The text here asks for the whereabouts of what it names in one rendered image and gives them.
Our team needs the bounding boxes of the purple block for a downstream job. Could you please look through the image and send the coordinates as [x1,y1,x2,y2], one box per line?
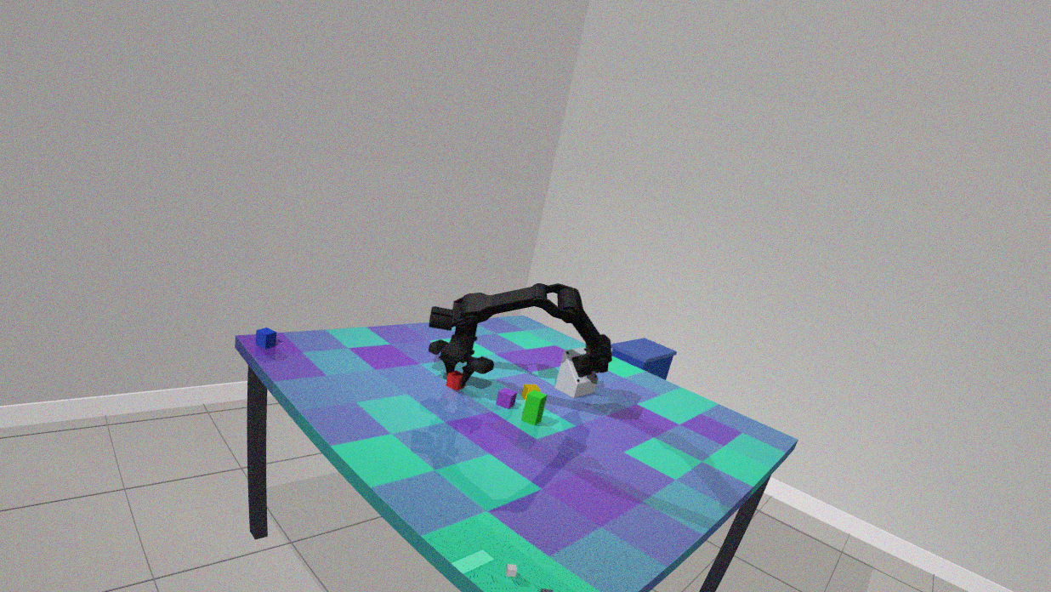
[496,388,517,409]

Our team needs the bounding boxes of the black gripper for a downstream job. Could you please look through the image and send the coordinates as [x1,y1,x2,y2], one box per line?
[429,331,494,387]

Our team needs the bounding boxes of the blue block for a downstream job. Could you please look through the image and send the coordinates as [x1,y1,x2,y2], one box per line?
[256,327,276,349]

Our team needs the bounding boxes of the red block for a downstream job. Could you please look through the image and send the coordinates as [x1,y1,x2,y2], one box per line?
[446,371,463,391]

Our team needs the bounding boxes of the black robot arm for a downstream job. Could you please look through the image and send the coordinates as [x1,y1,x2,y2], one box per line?
[429,283,612,377]

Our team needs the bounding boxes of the green block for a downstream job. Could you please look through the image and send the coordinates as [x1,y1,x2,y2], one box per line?
[526,390,548,412]
[521,407,544,425]

